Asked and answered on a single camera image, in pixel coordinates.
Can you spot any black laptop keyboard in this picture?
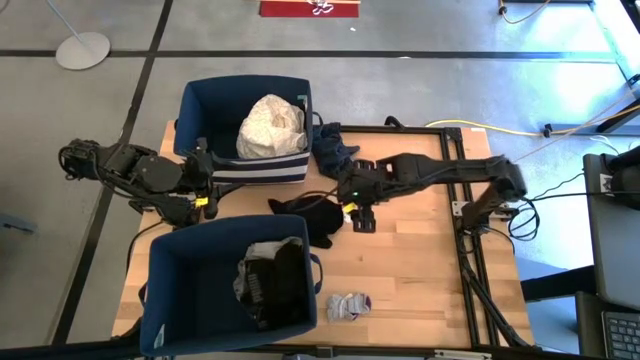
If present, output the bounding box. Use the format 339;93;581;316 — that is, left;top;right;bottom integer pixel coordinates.
574;291;640;360

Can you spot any black cable bundle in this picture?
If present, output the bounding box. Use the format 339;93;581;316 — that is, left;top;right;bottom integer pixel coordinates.
464;169;640;244

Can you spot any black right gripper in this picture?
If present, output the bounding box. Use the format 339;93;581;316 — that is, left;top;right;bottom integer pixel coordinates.
337;154;397;235

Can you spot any navy white striped fabric bin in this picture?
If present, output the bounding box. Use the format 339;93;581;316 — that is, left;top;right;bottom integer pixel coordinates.
138;213;325;358
173;74;315;186

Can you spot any white round floor stand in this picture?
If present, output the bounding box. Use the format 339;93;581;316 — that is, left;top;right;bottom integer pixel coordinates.
45;0;112;72

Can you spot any grey purple sock pair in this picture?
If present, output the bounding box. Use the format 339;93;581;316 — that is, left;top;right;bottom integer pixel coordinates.
325;291;374;324

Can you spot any navy blue garment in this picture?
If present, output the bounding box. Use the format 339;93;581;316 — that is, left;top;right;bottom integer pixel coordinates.
311;121;362;182

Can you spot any black aluminium table frame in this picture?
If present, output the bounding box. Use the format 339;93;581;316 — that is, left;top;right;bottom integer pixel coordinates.
299;115;535;360

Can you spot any large white lace garment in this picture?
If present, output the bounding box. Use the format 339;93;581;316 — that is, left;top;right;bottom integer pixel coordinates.
235;93;309;161

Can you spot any yellow cable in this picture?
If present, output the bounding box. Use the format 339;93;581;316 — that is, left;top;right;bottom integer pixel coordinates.
424;97;640;139

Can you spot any black device on desk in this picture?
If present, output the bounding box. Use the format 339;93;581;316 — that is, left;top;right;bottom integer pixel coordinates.
607;144;640;211

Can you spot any black side desk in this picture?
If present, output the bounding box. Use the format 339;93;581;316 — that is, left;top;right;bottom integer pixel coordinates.
582;152;640;312

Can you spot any black garment with white label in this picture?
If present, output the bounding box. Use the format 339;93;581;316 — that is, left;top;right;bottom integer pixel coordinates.
267;193;346;250

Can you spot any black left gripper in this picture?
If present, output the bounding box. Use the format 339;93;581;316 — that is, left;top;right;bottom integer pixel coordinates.
180;136;247;222

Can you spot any tan floor cable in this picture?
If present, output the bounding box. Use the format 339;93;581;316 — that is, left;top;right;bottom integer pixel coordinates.
497;0;552;26

